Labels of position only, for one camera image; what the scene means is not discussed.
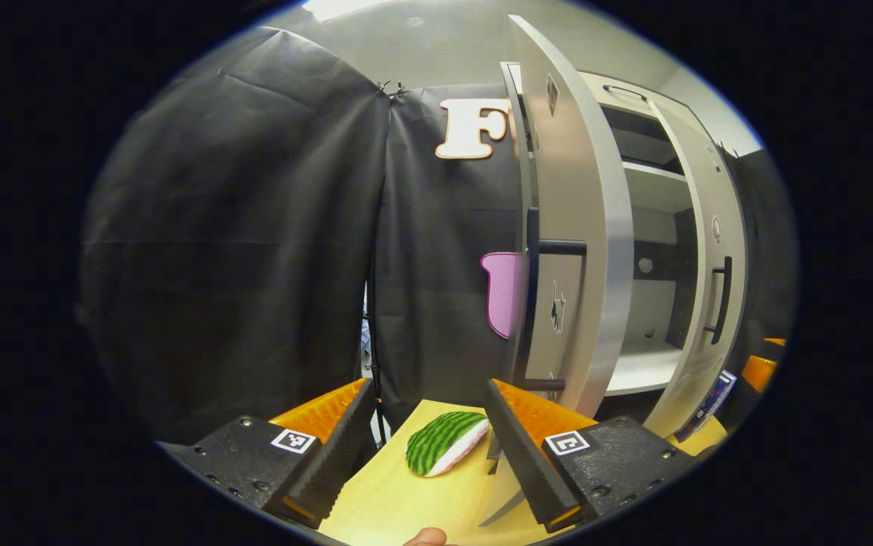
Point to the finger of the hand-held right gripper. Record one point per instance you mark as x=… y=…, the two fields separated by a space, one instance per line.
x=776 y=342
x=758 y=373

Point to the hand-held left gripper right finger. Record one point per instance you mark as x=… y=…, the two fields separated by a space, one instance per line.
x=527 y=462

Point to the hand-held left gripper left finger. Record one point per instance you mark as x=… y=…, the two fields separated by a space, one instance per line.
x=341 y=455

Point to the grey white cabinet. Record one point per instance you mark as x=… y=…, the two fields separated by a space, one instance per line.
x=641 y=364

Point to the white cabinet door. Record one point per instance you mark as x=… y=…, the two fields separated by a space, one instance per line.
x=603 y=227
x=701 y=197

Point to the white cabinet shelf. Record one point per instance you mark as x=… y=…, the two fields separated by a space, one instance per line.
x=641 y=368
x=656 y=172

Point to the white cabinet drawer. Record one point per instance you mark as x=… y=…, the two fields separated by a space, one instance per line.
x=595 y=87

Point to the green striped watermelon slice toy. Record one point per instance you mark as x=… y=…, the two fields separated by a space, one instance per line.
x=444 y=444

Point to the black backdrop cloth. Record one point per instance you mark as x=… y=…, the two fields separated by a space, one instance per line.
x=254 y=265

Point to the black binder clip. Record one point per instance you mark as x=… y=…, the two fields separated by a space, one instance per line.
x=399 y=89
x=384 y=89

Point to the ceiling light panel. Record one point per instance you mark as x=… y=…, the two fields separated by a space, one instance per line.
x=345 y=7

